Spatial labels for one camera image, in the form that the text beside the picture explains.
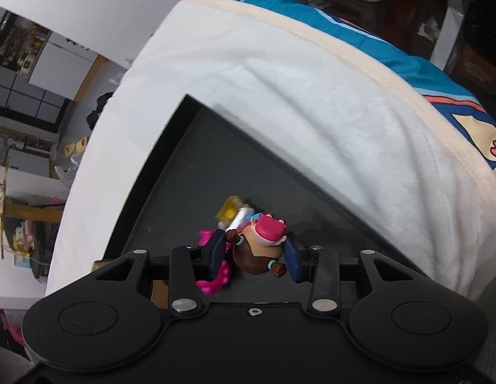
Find blue patterned bed sheet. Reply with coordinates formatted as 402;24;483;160
231;0;496;177

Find white fleece blanket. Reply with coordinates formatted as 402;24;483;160
47;0;496;298

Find magenta pink toy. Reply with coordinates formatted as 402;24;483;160
196;230;231;296

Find black shallow tray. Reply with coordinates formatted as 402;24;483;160
104;100;408;264

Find brown cardboard box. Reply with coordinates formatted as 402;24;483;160
92;259;170;310

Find white cabinet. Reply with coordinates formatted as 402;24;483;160
28;32;98;100

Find brown pink figurine toy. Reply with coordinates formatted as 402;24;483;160
226;213;287;278

